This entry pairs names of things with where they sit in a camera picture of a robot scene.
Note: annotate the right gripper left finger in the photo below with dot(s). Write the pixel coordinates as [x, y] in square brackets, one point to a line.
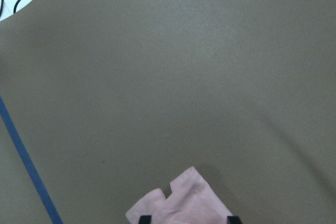
[145, 219]

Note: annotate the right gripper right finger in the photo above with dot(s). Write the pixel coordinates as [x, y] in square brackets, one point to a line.
[233, 220]

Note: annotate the pink Snoopy t-shirt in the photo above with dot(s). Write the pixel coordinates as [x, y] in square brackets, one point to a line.
[191, 201]

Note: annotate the brown table cover mat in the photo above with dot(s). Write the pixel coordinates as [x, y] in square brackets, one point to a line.
[114, 98]

